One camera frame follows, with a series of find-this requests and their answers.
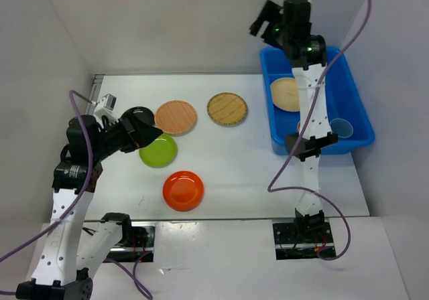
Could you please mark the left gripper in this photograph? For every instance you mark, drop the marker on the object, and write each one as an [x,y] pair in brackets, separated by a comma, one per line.
[142,134]

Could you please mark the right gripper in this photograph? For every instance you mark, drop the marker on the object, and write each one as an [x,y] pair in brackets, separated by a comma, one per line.
[271,13]

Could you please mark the orange round plate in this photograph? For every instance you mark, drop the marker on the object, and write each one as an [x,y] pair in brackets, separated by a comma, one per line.
[183,191]

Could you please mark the beige round plate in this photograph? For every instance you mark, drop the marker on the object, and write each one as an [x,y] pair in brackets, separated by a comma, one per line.
[284,93]

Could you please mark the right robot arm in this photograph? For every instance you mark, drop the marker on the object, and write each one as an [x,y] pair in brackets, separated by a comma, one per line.
[289,29]

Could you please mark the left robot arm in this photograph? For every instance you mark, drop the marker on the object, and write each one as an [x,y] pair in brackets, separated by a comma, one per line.
[62,271]

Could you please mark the blue plastic bin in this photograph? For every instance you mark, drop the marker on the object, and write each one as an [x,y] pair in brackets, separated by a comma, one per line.
[342,98]

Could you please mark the black round plate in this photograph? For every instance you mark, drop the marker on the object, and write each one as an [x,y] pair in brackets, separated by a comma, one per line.
[142,113]

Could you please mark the green round plate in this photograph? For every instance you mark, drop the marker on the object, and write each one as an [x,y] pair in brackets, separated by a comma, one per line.
[159,153]

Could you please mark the light brown woven plate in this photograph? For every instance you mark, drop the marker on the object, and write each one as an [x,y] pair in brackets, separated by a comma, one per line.
[175,117]

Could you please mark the bamboo pattern round plate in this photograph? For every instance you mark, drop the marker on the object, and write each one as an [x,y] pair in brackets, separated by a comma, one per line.
[227,109]

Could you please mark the blue plastic cup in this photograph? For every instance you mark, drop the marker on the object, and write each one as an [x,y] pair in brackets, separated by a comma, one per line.
[342,127]

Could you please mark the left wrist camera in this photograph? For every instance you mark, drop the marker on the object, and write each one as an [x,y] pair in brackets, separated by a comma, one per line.
[104,108]

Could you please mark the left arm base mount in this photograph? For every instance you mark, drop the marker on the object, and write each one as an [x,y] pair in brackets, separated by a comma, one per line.
[139,247]

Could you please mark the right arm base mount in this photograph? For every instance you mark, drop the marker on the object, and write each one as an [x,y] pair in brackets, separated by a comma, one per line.
[289,246]

